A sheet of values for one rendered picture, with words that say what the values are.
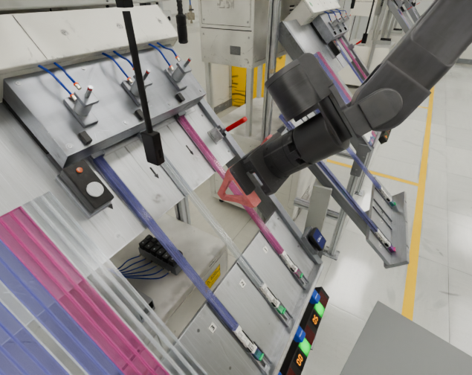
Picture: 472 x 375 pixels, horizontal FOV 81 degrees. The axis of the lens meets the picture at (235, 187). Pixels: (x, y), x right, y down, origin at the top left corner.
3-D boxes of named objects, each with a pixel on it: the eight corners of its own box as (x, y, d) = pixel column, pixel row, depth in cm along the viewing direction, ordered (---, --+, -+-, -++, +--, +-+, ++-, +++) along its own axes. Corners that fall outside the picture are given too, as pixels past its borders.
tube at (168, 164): (281, 309, 63) (285, 309, 62) (279, 314, 62) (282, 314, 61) (140, 126, 56) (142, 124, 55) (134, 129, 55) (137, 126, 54)
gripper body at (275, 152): (239, 161, 39) (277, 138, 34) (270, 135, 46) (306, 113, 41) (264, 198, 40) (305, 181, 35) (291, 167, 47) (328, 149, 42)
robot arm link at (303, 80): (410, 110, 28) (393, 106, 36) (355, 9, 27) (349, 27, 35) (306, 167, 33) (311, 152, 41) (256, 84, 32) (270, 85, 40)
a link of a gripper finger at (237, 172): (199, 186, 43) (237, 164, 37) (224, 166, 48) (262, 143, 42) (224, 220, 44) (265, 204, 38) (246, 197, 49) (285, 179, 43)
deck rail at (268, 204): (305, 265, 81) (323, 262, 77) (303, 269, 80) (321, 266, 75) (152, 58, 72) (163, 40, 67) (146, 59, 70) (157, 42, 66)
